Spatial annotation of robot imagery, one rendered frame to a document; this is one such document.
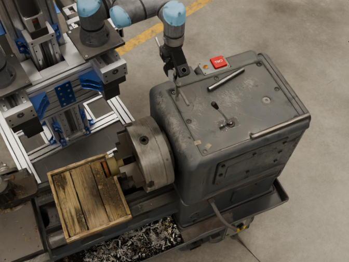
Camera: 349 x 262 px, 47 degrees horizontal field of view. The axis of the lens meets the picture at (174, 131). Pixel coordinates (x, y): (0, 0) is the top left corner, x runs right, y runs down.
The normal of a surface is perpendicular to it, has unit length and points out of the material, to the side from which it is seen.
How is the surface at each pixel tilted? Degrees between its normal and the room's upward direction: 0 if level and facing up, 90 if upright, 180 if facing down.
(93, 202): 0
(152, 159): 38
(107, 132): 0
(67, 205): 0
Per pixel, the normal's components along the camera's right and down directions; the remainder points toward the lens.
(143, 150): 0.16, -0.22
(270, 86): 0.02, -0.53
